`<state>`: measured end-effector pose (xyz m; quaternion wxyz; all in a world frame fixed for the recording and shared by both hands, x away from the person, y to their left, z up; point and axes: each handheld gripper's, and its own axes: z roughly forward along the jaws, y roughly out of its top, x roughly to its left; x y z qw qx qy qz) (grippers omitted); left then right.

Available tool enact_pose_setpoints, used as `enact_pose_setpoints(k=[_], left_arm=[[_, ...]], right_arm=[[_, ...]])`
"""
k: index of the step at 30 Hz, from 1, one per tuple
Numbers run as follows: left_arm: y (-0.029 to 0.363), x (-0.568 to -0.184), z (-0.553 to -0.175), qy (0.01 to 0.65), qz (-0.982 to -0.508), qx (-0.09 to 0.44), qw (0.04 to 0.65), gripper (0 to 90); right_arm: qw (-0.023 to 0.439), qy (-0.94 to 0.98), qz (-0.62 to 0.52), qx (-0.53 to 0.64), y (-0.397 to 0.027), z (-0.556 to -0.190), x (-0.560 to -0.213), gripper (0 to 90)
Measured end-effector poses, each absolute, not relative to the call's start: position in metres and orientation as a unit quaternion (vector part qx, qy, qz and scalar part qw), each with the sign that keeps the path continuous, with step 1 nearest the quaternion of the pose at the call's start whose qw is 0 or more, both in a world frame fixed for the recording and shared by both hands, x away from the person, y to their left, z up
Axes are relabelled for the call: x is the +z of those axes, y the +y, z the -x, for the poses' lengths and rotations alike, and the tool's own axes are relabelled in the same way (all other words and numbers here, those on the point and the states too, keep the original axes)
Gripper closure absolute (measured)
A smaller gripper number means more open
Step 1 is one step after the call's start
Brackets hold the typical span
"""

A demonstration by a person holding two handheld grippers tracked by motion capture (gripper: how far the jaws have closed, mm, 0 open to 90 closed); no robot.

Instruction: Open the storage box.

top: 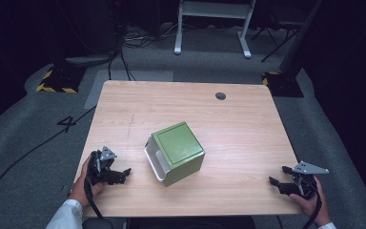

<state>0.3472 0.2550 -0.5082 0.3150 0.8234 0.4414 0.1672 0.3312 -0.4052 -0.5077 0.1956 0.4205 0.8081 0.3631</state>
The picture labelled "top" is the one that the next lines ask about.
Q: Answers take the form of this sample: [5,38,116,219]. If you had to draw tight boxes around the white metal table frame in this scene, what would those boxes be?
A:
[173,0,257,59]

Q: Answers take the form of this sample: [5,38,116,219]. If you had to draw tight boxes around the person's right hand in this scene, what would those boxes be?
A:
[288,177,332,228]

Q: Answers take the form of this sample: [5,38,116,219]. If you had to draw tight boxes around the dark slanted stand pole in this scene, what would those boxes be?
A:
[278,0,324,75]

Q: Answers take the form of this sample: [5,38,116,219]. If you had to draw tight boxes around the black tripod stand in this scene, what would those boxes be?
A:
[252,20,301,64]

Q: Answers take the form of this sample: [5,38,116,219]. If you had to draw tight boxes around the hand-held gripper black cable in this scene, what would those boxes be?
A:
[300,182,323,229]
[82,177,105,221]

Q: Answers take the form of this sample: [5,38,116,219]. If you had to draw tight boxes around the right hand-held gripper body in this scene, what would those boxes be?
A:
[285,160,330,201]

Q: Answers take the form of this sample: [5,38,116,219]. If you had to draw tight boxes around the black yellow striped stand base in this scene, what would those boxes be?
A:
[34,64,88,94]
[261,71,305,98]

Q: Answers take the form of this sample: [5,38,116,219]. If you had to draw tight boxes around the green box with white drawer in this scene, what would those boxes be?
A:
[144,120,206,188]

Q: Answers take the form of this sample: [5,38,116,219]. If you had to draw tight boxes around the bundle of floor cables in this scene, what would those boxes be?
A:
[120,21,180,50]

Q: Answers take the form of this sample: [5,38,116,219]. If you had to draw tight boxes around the right hand-held gripper black cable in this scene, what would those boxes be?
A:
[300,182,323,229]

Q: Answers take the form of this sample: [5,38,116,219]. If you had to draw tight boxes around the left hand-held gripper black cable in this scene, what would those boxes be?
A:
[82,177,105,221]

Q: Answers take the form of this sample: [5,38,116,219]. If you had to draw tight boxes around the long black floor cable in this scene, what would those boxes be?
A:
[0,105,97,225]

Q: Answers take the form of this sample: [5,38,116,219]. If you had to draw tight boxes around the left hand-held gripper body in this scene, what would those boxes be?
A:
[88,145,118,186]

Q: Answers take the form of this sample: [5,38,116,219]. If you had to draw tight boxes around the person's left hand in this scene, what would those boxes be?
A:
[69,155,108,208]

